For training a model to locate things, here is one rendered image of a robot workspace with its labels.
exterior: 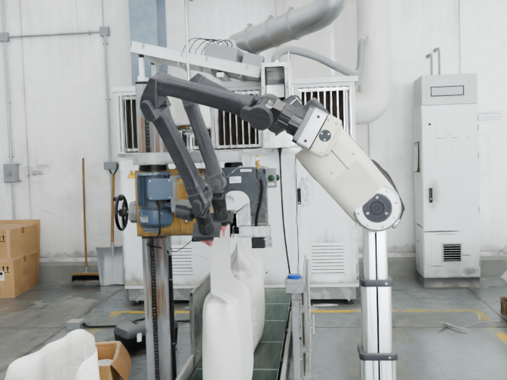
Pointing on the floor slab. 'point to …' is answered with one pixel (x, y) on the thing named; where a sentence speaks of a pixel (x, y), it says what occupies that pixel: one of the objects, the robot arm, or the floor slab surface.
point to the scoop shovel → (108, 270)
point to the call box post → (296, 336)
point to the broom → (84, 246)
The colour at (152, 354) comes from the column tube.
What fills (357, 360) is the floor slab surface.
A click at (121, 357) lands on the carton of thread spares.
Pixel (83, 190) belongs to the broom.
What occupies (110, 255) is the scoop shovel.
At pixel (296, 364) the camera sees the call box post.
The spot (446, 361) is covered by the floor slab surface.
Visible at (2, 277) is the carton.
